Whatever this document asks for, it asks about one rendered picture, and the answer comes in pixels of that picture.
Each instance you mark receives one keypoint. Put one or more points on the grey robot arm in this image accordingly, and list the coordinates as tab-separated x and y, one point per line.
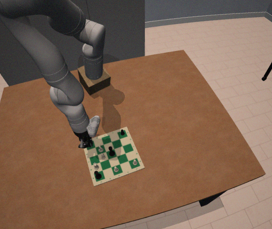
67	18

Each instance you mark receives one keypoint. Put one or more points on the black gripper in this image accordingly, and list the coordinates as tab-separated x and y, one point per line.
85	139

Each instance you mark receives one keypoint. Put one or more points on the white rook chess piece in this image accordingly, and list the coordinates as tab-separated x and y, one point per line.
96	166

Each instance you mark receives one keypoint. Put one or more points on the green and cream chessboard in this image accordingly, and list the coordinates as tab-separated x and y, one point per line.
125	153

